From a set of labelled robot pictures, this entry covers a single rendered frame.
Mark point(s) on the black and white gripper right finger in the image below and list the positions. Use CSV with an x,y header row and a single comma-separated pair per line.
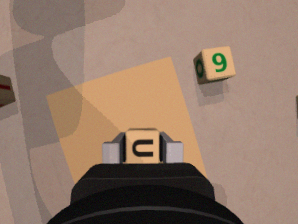
x,y
170,151

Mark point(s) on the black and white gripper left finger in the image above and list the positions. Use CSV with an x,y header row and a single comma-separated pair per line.
x,y
114,152

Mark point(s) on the tan flat mat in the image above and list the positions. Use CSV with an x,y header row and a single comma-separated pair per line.
x,y
146,96

